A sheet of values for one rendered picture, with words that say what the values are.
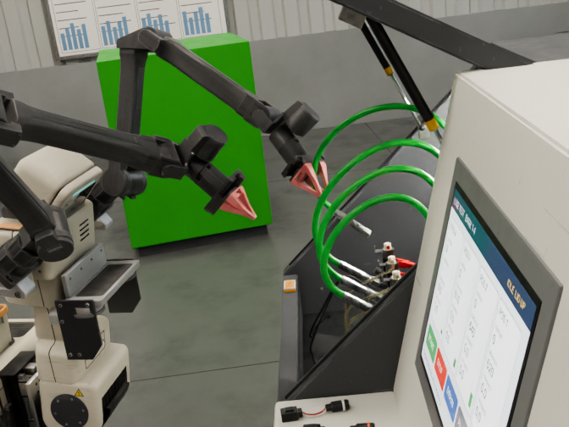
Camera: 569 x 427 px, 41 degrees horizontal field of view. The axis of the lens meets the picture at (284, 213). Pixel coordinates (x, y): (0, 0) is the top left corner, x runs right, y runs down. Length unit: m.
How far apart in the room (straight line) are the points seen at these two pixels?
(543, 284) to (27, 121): 1.00
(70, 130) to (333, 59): 6.76
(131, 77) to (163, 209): 3.00
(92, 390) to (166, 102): 3.08
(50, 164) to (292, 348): 0.71
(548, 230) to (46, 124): 0.98
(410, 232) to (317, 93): 6.21
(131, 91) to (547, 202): 1.45
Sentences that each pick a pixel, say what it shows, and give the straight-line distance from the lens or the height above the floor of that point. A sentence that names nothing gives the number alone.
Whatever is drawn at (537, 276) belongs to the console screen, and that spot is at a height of 1.43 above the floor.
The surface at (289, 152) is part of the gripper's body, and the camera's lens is 1.81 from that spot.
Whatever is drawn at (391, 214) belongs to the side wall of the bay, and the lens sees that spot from 2.01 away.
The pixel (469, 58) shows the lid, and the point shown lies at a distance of 1.25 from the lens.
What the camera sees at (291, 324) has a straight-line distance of 1.78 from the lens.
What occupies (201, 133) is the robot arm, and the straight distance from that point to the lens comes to 1.61.
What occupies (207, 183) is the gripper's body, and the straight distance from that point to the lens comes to 1.65.
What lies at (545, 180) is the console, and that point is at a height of 1.51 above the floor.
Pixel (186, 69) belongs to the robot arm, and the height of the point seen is 1.52.
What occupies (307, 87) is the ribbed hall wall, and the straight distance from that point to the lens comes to 8.16.
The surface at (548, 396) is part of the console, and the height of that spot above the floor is 1.35.
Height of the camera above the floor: 1.75
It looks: 18 degrees down
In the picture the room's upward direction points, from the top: 7 degrees counter-clockwise
